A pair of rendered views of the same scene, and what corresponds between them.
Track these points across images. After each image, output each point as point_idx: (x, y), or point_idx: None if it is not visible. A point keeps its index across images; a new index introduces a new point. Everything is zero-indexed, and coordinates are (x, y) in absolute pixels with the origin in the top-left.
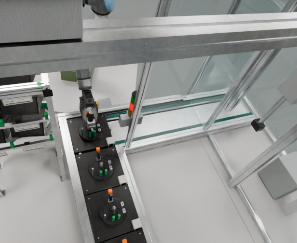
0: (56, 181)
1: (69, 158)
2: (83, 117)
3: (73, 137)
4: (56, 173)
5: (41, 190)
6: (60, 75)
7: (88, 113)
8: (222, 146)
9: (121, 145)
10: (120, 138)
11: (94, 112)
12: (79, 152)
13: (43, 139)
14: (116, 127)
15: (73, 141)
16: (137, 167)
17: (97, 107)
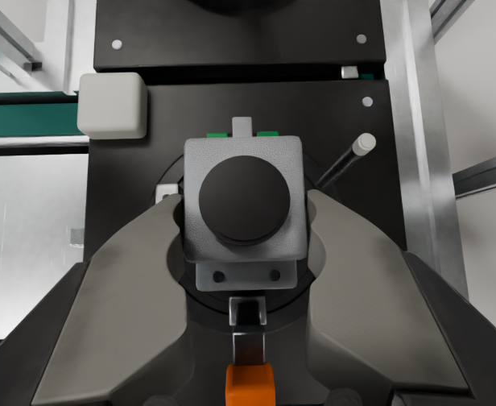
0: (445, 51)
1: (420, 60)
2: (379, 233)
3: (382, 208)
4: (444, 87)
5: None
6: None
7: (241, 383)
8: None
9: (51, 75)
10: (51, 176)
11: (143, 280)
12: (350, 80)
13: None
14: (44, 272)
15: (390, 175)
16: (42, 28)
17: None
